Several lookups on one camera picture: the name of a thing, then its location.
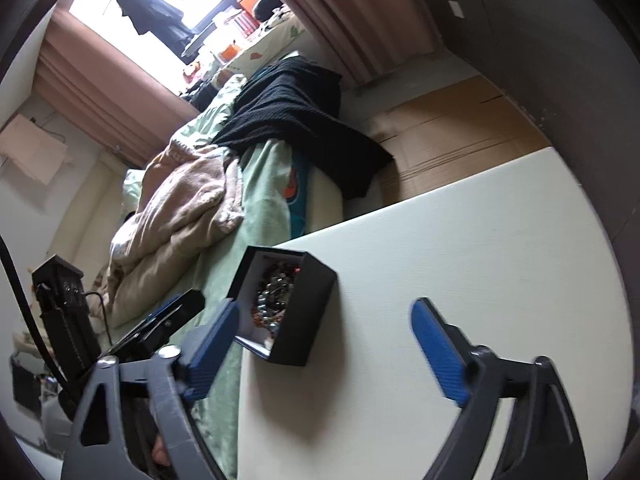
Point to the white printed pillow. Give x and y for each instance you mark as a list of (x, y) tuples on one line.
[(265, 45)]

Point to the white mattress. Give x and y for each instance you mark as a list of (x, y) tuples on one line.
[(330, 205)]

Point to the pink curtain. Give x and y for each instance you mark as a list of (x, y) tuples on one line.
[(110, 90), (350, 15)]

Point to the dark brown wardrobe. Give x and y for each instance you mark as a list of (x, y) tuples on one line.
[(560, 60)]

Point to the white wardrobe sticker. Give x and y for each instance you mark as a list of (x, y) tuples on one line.
[(456, 8)]

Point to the black jewelry box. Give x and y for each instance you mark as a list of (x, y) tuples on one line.
[(310, 310)]

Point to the flat cardboard sheet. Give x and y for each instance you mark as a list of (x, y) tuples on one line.
[(450, 130)]

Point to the hanging dark clothes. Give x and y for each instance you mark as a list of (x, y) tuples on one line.
[(150, 15)]

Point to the pink fleece blanket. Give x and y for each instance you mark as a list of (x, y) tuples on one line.
[(185, 195)]

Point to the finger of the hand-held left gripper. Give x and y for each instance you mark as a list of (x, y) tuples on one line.
[(170, 315)]

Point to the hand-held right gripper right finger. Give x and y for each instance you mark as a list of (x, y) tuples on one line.
[(437, 355)]

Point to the black knitted cloth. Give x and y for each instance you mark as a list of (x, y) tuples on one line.
[(295, 110)]

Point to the orange box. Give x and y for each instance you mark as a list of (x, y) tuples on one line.
[(250, 0)]

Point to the green bed sheet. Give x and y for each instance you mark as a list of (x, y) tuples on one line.
[(265, 195)]

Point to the teal printed bed cover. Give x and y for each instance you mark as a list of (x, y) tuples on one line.
[(296, 190)]

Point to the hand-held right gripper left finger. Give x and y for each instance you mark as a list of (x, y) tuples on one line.
[(215, 335)]

